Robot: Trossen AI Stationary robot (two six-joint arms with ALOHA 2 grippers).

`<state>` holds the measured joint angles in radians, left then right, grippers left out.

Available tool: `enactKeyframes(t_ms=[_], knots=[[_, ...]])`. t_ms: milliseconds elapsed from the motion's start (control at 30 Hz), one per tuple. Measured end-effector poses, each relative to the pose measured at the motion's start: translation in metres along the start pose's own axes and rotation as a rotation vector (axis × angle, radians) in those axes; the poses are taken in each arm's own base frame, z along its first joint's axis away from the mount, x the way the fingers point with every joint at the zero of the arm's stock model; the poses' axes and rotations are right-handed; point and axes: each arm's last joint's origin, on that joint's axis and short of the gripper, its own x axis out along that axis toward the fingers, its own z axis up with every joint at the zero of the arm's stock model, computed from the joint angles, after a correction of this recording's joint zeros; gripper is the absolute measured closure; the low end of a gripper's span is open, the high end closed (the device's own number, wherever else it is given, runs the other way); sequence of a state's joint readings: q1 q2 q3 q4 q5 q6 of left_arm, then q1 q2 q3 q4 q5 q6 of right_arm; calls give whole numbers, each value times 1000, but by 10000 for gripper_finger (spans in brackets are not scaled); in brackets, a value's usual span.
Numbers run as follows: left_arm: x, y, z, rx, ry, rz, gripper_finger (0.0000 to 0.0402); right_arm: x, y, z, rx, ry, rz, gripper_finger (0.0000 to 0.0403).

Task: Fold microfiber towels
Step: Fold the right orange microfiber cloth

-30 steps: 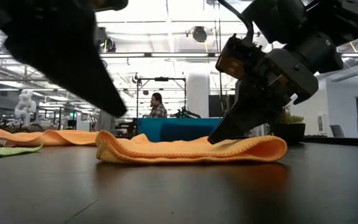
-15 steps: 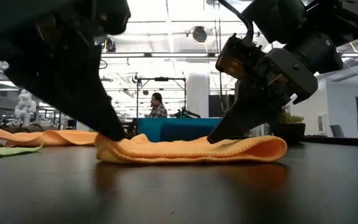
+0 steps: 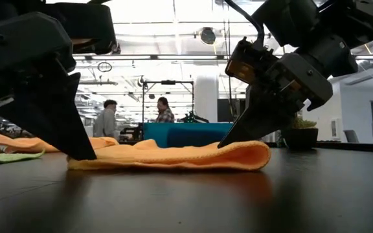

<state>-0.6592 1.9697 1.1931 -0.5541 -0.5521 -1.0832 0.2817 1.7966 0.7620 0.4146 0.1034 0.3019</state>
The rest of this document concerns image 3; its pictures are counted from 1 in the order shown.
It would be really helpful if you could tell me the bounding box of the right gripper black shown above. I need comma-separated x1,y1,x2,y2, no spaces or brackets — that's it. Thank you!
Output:
218,52,333,149

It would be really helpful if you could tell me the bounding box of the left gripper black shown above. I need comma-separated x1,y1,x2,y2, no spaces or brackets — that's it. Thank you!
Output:
0,12,98,161

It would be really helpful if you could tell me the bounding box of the orange microfiber towel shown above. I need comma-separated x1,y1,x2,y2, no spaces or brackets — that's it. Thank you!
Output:
0,131,120,155
67,139,272,172

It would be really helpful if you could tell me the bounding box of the lime green microfiber towel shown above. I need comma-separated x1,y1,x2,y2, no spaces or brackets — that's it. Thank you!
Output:
0,150,46,168

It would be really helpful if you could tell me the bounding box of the black monitor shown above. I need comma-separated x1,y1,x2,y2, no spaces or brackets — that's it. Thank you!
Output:
217,98,249,123

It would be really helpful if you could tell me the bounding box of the black plant pot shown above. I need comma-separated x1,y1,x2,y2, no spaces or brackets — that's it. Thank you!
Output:
281,128,319,150

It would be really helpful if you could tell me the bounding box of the person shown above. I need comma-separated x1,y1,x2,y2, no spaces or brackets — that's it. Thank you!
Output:
155,96,175,124
92,99,119,139

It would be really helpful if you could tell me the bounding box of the green device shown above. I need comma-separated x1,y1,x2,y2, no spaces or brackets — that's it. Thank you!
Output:
179,111,210,124

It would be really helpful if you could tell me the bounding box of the blue plastic bin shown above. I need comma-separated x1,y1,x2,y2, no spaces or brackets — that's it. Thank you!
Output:
142,122,236,149

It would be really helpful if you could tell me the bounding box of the grey chair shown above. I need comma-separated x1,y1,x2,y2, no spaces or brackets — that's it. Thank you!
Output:
343,129,360,144

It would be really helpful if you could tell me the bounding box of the long ceiling light bar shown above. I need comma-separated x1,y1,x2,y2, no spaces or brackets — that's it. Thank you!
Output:
73,54,236,61

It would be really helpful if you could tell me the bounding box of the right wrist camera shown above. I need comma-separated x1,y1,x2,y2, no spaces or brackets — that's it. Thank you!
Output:
224,36,273,85

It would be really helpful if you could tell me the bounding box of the black cable loop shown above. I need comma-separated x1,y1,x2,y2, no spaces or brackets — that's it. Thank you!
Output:
96,61,113,73

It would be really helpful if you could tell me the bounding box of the black aluminium table frame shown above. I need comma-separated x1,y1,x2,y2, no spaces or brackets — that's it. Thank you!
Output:
314,141,373,154

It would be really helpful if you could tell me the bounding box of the black hanging cable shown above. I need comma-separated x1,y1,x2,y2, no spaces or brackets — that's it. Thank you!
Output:
221,0,236,123

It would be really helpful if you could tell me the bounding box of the ceiling cable reel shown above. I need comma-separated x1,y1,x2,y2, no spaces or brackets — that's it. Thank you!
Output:
199,27,217,45

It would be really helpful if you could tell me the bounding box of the black rig frame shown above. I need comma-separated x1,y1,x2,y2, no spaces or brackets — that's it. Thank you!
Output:
141,80,196,124

